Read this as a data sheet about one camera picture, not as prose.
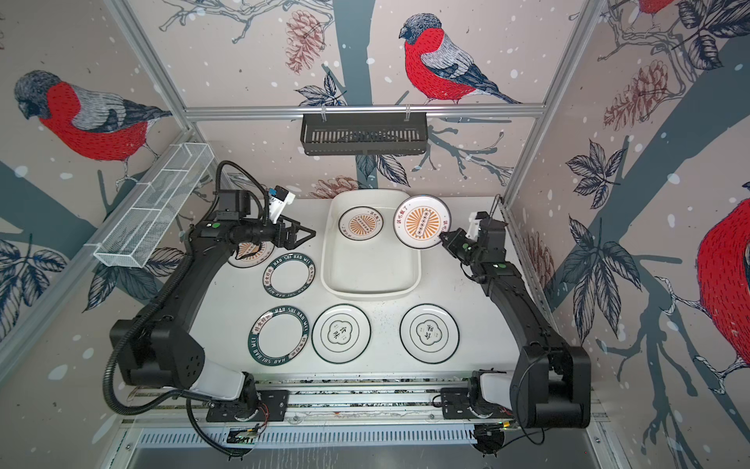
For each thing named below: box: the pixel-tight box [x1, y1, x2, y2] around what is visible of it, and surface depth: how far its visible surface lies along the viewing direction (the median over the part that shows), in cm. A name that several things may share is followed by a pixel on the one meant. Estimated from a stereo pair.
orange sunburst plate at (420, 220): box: [392, 194, 453, 250], surface depth 89 cm
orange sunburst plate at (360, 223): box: [337, 205, 385, 242], surface depth 116 cm
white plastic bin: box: [320, 189, 422, 300], surface depth 105 cm
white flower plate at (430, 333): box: [399, 302, 461, 365], surface depth 87 cm
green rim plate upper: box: [262, 252, 317, 299], surface depth 100 cm
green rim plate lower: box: [248, 304, 310, 367], surface depth 87 cm
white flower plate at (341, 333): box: [311, 302, 373, 365], surface depth 87 cm
